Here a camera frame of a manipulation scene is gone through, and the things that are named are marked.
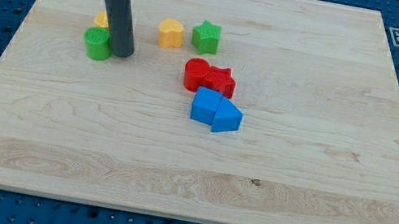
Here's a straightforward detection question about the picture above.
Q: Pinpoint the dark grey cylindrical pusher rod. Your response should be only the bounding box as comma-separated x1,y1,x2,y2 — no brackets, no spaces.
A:
105,0,135,58

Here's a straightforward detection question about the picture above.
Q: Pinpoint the yellow heart block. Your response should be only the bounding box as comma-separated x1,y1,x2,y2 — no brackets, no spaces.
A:
157,18,185,48

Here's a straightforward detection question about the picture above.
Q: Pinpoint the green star block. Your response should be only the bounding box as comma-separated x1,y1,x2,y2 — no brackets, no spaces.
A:
191,21,221,54

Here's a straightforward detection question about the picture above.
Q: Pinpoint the red star block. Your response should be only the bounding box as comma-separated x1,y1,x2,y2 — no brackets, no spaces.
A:
202,66,236,99

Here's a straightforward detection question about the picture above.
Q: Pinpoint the yellow block behind rod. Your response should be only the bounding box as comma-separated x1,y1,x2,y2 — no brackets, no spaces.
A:
93,11,109,30

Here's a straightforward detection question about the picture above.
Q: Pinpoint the green cylinder block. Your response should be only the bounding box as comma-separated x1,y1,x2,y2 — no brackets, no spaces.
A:
84,26,111,61

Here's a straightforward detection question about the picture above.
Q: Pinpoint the red cylinder block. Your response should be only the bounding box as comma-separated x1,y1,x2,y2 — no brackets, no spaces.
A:
183,58,210,93

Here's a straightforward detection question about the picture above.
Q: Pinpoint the blue cube block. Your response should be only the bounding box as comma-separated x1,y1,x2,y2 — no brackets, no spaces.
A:
191,87,223,125

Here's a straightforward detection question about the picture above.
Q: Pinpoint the blue triangle block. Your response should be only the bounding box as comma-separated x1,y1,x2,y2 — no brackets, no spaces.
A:
211,97,243,133

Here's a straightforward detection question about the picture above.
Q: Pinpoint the wooden board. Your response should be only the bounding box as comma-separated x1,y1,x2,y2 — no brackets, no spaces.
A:
0,0,399,224

